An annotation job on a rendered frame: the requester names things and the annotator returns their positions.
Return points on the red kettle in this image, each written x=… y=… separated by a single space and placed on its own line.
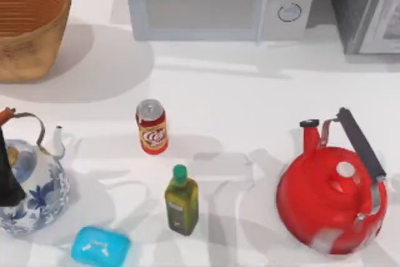
x=331 y=198

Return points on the light blue soap box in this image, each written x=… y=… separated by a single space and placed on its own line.
x=100 y=245

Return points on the microwave knob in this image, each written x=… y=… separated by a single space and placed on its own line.
x=289 y=12

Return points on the green oil bottle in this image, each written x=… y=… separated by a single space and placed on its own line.
x=182 y=203

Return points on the blue and white teapot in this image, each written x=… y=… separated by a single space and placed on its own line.
x=37 y=192

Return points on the woven brown basket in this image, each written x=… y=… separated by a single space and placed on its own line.
x=28 y=42

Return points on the pale microwave oven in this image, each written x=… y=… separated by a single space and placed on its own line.
x=200 y=7

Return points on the red and white can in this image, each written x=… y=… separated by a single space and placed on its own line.
x=152 y=131

